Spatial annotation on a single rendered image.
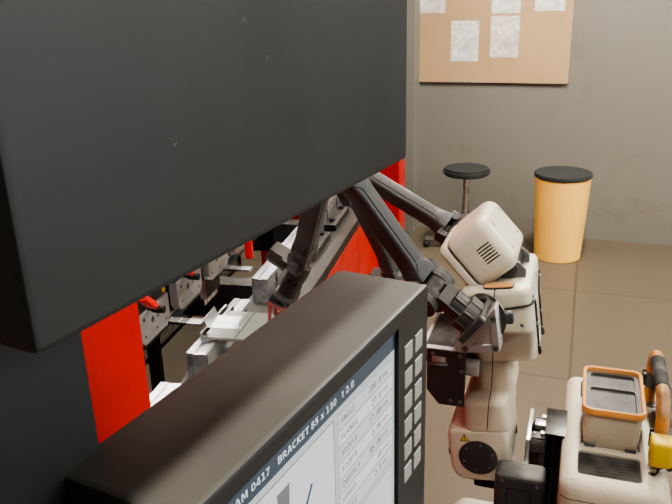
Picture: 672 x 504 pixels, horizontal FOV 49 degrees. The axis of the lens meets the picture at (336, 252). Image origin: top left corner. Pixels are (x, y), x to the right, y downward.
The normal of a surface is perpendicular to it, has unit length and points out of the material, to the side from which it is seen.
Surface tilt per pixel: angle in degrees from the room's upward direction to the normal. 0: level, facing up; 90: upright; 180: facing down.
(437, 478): 0
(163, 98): 90
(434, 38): 90
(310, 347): 0
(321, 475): 90
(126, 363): 90
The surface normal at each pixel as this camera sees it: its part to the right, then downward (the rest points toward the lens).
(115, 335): 0.98, 0.05
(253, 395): -0.03, -0.94
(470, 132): -0.32, 0.33
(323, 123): 0.89, 0.14
